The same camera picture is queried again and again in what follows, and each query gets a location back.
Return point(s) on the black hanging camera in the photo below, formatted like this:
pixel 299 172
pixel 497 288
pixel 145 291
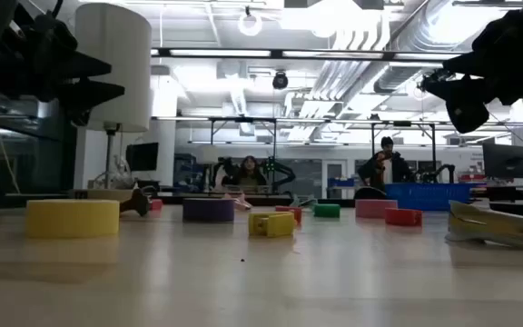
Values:
pixel 280 80

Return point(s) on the black aluminium table frame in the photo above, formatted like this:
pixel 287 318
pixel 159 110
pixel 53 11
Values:
pixel 261 200

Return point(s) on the yellow tape roll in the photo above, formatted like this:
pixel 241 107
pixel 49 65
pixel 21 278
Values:
pixel 73 218

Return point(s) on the small black robot arm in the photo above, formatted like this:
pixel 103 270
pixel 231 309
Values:
pixel 284 172

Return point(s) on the black metal frame stand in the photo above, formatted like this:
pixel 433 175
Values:
pixel 243 119
pixel 402 123

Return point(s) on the purple tape roll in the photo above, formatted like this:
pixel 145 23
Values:
pixel 208 210

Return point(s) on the green staple remover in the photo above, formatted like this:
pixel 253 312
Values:
pixel 327 210

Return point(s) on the black stapler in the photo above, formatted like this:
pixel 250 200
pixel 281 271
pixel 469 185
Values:
pixel 136 202

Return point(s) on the silver stapler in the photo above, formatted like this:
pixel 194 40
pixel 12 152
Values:
pixel 304 201

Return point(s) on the yellow staple remover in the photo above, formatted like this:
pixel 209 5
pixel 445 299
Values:
pixel 273 224

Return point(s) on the black monitor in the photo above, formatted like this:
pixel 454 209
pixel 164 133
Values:
pixel 505 161
pixel 142 156

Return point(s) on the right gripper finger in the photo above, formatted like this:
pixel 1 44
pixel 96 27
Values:
pixel 463 67
pixel 468 106

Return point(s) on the white lamp wooden base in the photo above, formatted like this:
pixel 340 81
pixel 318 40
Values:
pixel 114 68

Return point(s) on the blue crate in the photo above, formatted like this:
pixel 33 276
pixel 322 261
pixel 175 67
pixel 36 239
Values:
pixel 341 182

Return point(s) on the person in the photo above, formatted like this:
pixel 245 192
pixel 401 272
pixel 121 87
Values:
pixel 249 172
pixel 395 170

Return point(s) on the black overhead light bar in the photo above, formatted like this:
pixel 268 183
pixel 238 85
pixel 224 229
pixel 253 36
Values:
pixel 164 52

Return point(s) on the grey stapler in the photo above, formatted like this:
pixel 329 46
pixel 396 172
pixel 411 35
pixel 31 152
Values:
pixel 493 227

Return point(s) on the pink stapler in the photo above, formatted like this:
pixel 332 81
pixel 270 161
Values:
pixel 241 203

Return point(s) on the blue plastic bin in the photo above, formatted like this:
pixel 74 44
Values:
pixel 429 196

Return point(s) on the red staple remover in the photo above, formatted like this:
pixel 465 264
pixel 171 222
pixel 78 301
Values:
pixel 289 209
pixel 403 217
pixel 156 204

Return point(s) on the blue storage rack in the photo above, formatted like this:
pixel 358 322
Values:
pixel 191 171

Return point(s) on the black chair back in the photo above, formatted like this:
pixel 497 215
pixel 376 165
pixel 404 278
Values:
pixel 369 194

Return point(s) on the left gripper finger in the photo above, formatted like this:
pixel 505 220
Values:
pixel 89 91
pixel 84 68

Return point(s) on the pink tape roll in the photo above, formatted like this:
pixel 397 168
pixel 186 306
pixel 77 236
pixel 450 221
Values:
pixel 372 208

